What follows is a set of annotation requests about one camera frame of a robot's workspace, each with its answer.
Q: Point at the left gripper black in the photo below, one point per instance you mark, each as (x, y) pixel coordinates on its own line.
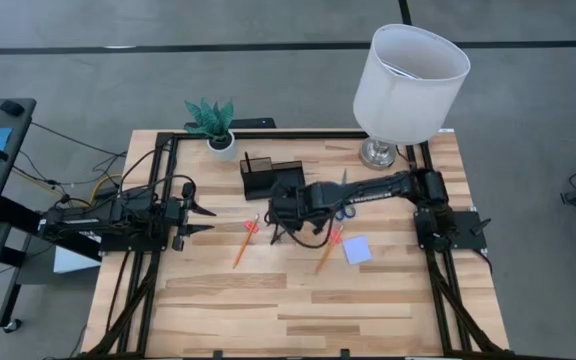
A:
(180, 220)

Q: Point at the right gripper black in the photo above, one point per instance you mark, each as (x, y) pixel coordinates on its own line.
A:
(290, 205)

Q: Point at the orange pencil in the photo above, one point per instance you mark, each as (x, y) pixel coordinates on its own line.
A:
(245, 242)
(324, 257)

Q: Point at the pale blue sticky note pad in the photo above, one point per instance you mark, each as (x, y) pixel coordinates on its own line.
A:
(358, 251)

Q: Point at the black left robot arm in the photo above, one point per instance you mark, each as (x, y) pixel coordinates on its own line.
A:
(118, 215)

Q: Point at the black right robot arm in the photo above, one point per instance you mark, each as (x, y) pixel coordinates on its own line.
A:
(368, 190)

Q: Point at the black mesh desk organizer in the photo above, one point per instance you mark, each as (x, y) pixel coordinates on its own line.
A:
(263, 175)

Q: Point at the green plant in white pot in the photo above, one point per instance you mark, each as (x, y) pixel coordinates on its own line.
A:
(220, 149)

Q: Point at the black flat bar device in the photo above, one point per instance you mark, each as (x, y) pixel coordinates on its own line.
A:
(253, 123)

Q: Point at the plain white sheet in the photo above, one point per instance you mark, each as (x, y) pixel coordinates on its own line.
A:
(70, 262)

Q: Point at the white shade table lamp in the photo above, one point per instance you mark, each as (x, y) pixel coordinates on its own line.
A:
(408, 100)

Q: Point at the dark grey side desk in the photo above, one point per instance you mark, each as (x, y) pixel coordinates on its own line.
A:
(15, 135)

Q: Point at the black caster wheel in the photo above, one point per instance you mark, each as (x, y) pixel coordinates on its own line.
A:
(12, 326)

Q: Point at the black computer mouse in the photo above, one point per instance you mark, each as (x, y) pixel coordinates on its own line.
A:
(12, 107)

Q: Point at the black aluminium table frame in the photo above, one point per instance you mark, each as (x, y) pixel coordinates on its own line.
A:
(293, 135)

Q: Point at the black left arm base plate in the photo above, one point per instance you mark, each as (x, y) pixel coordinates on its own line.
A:
(118, 245)

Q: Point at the black edge bracket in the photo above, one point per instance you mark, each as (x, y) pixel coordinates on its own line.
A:
(217, 354)
(345, 354)

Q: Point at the black desk leg frame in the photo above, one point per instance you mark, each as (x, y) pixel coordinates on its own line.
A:
(18, 216)

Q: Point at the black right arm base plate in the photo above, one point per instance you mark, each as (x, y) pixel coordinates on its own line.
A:
(470, 235)

